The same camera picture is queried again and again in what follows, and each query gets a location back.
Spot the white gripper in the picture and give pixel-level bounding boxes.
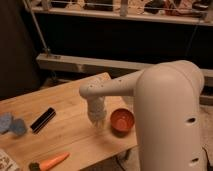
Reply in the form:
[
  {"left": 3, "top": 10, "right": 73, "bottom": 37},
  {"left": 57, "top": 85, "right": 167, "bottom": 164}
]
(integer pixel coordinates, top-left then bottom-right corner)
[{"left": 87, "top": 97, "right": 107, "bottom": 128}]

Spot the orange ceramic bowl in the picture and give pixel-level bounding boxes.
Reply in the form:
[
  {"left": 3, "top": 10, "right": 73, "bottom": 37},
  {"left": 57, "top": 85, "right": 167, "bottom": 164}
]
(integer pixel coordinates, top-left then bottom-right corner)
[{"left": 110, "top": 108, "right": 135, "bottom": 132}]

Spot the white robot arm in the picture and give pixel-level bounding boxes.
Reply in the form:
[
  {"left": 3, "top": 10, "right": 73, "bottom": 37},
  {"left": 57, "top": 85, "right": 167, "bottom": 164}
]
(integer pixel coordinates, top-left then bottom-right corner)
[{"left": 79, "top": 60, "right": 207, "bottom": 171}]

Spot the black rectangular bar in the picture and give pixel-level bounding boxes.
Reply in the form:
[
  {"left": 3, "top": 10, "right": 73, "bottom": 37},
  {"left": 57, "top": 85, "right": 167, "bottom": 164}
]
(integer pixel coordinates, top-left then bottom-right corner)
[{"left": 30, "top": 107, "right": 56, "bottom": 133}]

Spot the orange toy carrot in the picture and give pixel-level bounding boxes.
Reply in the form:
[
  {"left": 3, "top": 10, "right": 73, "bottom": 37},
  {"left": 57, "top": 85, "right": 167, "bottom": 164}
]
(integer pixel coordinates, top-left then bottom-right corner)
[{"left": 29, "top": 152, "right": 70, "bottom": 171}]

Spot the round blue cloth pad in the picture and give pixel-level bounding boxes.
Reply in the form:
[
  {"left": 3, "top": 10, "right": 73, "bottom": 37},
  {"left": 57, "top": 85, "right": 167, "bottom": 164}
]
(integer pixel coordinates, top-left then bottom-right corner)
[{"left": 9, "top": 119, "right": 27, "bottom": 136}]

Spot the diagonal metal rod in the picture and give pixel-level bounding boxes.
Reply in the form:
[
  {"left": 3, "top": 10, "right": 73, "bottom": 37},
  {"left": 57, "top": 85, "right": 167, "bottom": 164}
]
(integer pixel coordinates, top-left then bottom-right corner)
[{"left": 25, "top": 0, "right": 51, "bottom": 57}]

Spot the blue cloth piece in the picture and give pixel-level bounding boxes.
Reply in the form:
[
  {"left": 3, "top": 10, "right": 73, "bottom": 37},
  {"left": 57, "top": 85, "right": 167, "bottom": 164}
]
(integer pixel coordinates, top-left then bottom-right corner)
[{"left": 0, "top": 113, "right": 13, "bottom": 134}]

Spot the printed paper card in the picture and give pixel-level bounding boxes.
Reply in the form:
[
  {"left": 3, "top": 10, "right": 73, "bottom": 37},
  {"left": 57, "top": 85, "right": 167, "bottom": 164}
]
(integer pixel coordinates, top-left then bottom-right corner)
[{"left": 0, "top": 149, "right": 20, "bottom": 171}]

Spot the upper shelf beam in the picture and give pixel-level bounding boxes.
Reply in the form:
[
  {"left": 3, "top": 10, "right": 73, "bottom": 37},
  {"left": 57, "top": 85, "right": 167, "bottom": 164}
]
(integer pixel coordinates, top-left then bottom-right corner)
[{"left": 22, "top": 0, "right": 213, "bottom": 27}]

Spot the metal frame rail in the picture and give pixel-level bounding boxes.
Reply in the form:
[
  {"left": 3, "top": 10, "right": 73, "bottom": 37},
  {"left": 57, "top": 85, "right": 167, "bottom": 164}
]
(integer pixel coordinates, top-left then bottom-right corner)
[{"left": 35, "top": 53, "right": 213, "bottom": 88}]

